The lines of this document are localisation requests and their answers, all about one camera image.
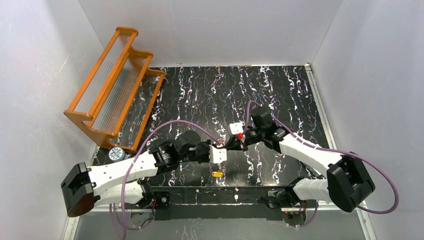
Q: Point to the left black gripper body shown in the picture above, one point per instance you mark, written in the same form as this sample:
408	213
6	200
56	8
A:
205	150

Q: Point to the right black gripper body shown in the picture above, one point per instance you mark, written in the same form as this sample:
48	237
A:
247	136

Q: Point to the yellow tagged key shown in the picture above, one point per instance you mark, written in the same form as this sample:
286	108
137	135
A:
217	174

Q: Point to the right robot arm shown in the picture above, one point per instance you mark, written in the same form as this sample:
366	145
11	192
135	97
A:
346	181

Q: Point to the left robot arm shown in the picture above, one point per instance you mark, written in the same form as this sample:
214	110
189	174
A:
125	181

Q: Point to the orange wooden rack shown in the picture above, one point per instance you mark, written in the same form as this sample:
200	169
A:
115	102

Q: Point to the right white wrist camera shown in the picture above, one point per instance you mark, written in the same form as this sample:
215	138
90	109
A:
237	130

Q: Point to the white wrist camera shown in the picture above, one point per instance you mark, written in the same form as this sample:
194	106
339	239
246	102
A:
237	130
217	153

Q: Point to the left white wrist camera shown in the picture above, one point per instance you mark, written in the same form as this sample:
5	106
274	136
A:
217	153

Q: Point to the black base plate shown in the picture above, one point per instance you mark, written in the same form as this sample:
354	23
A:
219	202

